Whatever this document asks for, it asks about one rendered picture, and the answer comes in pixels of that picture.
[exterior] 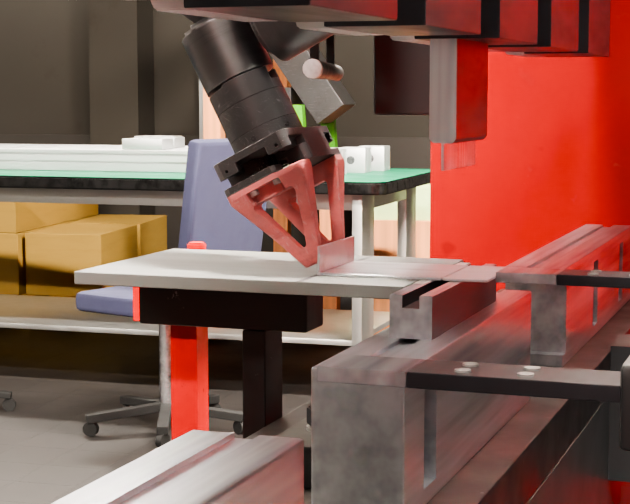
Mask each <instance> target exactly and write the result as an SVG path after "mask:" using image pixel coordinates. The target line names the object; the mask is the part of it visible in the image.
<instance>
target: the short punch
mask: <svg viewBox="0 0 630 504"><path fill-rule="evenodd" d="M487 94H488V43H485V42H478V41H471V40H465V39H458V38H445V39H430V93H429V140H430V141H431V142H432V143H441V171H446V170H451V169H456V168H461V167H466V166H472V165H475V155H476V140H483V139H484V138H485V137H486V136H487Z"/></svg>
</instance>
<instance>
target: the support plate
mask: <svg viewBox="0 0 630 504"><path fill-rule="evenodd" d="M362 261H374V262H399V263H424V264H450V265H455V264H457V263H460V262H464V261H463V260H462V259H437V258H411V257H385V256H373V257H370V258H367V259H365V260H362ZM317 273H318V272H317V264H315V265H313V266H311V267H308V268H306V267H304V266H303V265H302V264H301V263H300V262H299V261H298V260H296V259H295V258H294V257H293V256H292V255H291V254H290V253H280V252H254V251H228V250H202V249H176V248H174V249H169V250H165V251H161V252H156V253H152V254H148V255H143V256H139V257H135V258H131V259H126V260H122V261H118V262H113V263H109V264H105V265H100V266H96V267H92V268H88V269H83V270H79V271H75V272H74V283H75V284H83V285H104V286H124V287H145V288H166V289H186V290H207V291H228V292H248V293H269V294H289V295H310V296H331V297H351V298H372V299H390V294H392V293H394V292H396V291H399V290H401V289H403V288H405V287H408V286H410V285H412V284H413V283H415V282H417V281H419V280H415V279H392V278H369V277H346V276H321V275H319V276H316V277H313V278H311V279H308V280H305V281H302V282H297V281H299V280H301V279H304V278H307V277H310V276H313V275H316V274H317Z"/></svg>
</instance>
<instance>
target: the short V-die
mask: <svg viewBox="0 0 630 504"><path fill-rule="evenodd" d="M495 301H496V278H495V279H493V280H491V281H489V282H487V283H484V282H461V281H443V280H441V281H438V280H432V281H430V282H427V283H425V284H412V285H410V286H408V287H405V288H403V289H401V290H399V291H396V292H394V293H392V294H390V303H389V338H402V339H419V340H433V339H435V338H436V337H438V336H440V335H441V334H443V333H445V332H446V331H448V330H449V329H451V328H453V327H454V326H456V325H458V324H459V323H461V322H463V321H464V320H466V319H467V318H469V317H471V316H472V315H474V314H476V313H477V312H479V311H481V310H482V309H484V308H485V307H487V306H489V305H490V304H492V303H494V302H495Z"/></svg>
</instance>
